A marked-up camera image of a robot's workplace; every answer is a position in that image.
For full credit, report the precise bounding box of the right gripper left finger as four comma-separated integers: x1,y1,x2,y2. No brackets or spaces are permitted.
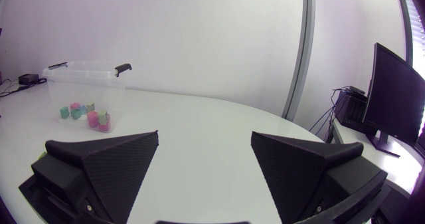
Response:
31,130,160,224

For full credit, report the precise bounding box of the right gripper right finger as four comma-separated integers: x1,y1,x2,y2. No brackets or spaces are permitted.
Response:
250,131,388,224

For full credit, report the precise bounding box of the clear plastic container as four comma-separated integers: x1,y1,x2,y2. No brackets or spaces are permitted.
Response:
42,60,133,134

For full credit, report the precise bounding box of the black computer box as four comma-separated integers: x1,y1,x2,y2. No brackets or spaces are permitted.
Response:
333,86,378,136

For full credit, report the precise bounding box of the white desk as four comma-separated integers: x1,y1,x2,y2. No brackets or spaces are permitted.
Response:
331,117,425,199

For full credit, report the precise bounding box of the black power brick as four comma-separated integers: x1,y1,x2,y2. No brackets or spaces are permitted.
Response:
17,73,40,86

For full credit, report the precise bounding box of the dark screen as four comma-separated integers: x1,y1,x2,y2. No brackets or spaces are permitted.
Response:
361,42,425,158

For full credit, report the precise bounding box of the black cable bundle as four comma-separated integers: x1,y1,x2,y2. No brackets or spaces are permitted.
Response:
309,86,351,142

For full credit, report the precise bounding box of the black power cable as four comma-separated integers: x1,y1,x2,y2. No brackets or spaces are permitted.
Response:
0,78,20,94
0,78,48,98

